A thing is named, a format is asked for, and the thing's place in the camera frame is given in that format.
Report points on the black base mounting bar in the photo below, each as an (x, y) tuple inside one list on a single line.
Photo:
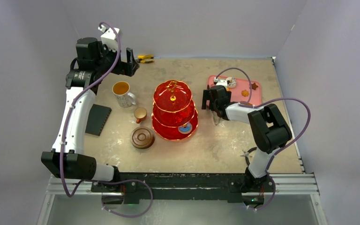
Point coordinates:
[(181, 186)]

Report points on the white mug with tea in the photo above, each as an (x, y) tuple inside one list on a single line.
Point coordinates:
[(125, 98)]

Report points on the round brown wooden lid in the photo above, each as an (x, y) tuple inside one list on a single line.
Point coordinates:
[(142, 138)]

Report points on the brown star cookie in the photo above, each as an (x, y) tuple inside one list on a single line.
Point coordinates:
[(254, 86)]

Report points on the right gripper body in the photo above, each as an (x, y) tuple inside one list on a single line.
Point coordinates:
[(210, 100)]

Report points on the white chocolate-drizzled donut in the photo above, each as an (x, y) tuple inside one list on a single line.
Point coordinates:
[(231, 82)]

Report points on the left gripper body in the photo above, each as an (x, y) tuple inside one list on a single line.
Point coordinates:
[(108, 56)]

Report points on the black serving tongs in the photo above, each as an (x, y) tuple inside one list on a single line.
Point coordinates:
[(216, 119)]

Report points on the black-handled pliers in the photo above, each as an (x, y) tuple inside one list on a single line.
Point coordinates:
[(246, 154)]

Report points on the blue frosted donut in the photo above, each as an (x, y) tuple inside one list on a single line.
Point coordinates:
[(186, 129)]

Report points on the flower-shaped orange cookie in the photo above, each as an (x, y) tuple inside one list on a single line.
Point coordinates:
[(245, 93)]

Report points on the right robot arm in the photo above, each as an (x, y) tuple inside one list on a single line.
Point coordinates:
[(268, 126)]

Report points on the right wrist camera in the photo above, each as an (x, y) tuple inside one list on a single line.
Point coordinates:
[(220, 81)]

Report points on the small copper cup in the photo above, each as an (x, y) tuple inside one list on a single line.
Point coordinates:
[(140, 114)]

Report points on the yellow-handled pliers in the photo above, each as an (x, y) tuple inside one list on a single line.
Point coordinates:
[(145, 59)]

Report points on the pink serving tray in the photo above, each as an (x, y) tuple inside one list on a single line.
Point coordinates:
[(241, 90)]

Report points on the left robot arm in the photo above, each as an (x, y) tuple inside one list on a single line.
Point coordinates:
[(95, 60)]

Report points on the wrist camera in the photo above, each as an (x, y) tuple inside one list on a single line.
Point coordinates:
[(220, 81), (109, 35)]

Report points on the red three-tier cake stand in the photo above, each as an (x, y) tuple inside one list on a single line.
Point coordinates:
[(173, 107)]

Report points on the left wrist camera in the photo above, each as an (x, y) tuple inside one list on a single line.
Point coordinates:
[(109, 35)]

